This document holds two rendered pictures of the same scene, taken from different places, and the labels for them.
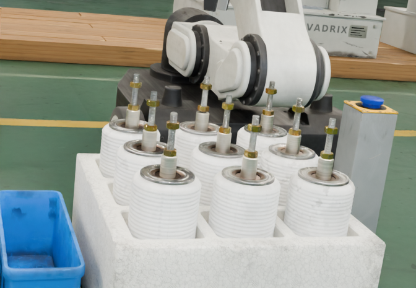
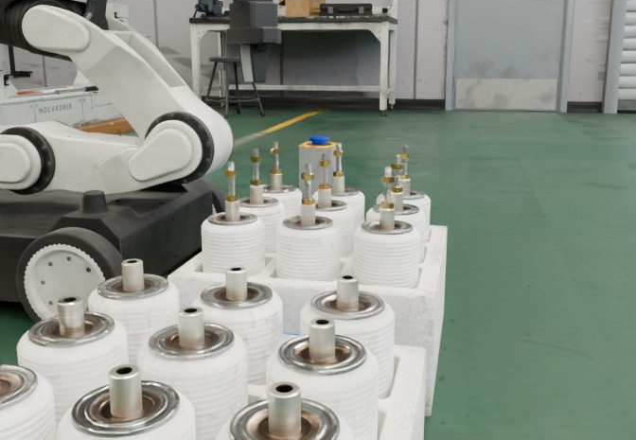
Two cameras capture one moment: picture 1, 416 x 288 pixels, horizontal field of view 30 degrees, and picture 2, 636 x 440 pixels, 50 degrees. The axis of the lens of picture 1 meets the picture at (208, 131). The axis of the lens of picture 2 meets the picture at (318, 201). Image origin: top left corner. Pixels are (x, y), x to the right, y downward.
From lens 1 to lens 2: 1.09 m
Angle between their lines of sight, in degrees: 57
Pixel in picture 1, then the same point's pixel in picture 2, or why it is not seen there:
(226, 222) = not seen: hidden behind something
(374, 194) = not seen: hidden behind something
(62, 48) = not seen: outside the picture
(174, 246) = (435, 278)
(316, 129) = (194, 193)
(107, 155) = (238, 255)
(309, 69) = (228, 132)
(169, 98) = (99, 203)
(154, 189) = (411, 238)
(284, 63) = (218, 132)
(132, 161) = (326, 236)
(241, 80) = (191, 157)
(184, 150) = (269, 224)
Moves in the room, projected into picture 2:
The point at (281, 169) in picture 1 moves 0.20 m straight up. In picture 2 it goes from (355, 205) to (356, 92)
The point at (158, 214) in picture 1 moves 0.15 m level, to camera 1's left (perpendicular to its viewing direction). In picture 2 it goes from (415, 259) to (365, 290)
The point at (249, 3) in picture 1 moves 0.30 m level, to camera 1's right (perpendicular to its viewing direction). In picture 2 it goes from (144, 83) to (239, 79)
